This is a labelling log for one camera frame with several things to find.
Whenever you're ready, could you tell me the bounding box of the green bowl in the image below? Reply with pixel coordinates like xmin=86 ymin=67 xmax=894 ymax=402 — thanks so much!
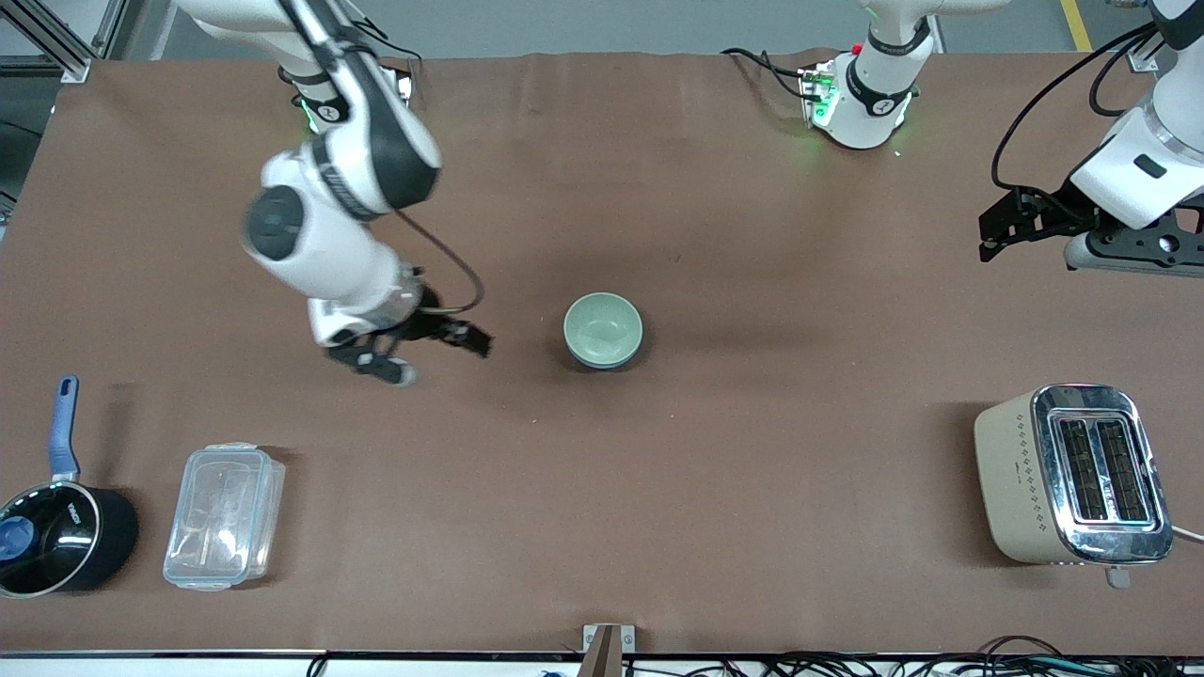
xmin=562 ymin=291 xmax=646 ymax=364

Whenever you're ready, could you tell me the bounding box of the blue bowl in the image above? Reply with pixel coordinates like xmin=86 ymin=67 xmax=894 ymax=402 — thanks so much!
xmin=567 ymin=333 xmax=644 ymax=372

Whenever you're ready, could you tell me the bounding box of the brown table cover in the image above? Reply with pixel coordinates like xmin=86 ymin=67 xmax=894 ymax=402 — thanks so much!
xmin=0 ymin=49 xmax=1204 ymax=657

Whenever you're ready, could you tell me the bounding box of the yellow floor tape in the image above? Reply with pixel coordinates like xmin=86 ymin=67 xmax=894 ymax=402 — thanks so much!
xmin=1060 ymin=0 xmax=1093 ymax=53

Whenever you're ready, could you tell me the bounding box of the beige chrome toaster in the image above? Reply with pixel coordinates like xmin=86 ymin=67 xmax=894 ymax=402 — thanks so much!
xmin=974 ymin=383 xmax=1176 ymax=591

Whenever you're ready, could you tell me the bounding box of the clear plastic food container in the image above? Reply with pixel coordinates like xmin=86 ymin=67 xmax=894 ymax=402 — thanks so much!
xmin=162 ymin=442 xmax=287 ymax=593

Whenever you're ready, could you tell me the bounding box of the glass lid blue knob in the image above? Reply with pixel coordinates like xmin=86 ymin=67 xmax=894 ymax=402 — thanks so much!
xmin=0 ymin=481 xmax=102 ymax=599

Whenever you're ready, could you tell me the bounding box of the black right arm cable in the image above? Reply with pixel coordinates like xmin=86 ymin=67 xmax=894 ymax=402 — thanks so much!
xmin=395 ymin=208 xmax=486 ymax=315

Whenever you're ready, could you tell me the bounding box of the black right base cable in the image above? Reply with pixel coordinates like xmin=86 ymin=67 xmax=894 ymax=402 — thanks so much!
xmin=339 ymin=0 xmax=422 ymax=76

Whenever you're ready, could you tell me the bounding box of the black base cable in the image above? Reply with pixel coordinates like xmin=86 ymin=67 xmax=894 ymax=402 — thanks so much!
xmin=721 ymin=47 xmax=812 ymax=101
xmin=339 ymin=0 xmax=422 ymax=76

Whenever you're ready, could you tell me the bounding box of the black left base cable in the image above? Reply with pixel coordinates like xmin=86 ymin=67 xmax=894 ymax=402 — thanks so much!
xmin=721 ymin=47 xmax=812 ymax=101

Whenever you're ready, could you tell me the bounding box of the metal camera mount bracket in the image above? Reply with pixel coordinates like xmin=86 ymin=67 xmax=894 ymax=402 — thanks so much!
xmin=580 ymin=622 xmax=638 ymax=677

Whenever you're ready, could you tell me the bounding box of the black saucepan blue handle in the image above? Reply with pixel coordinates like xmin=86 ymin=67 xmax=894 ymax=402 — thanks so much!
xmin=0 ymin=375 xmax=141 ymax=600

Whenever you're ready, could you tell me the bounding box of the looped black cable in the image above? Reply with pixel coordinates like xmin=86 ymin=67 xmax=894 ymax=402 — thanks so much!
xmin=978 ymin=635 xmax=1069 ymax=670

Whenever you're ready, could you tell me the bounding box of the aluminium frame profile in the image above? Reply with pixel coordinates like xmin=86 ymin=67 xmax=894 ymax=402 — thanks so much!
xmin=0 ymin=0 xmax=129 ymax=85

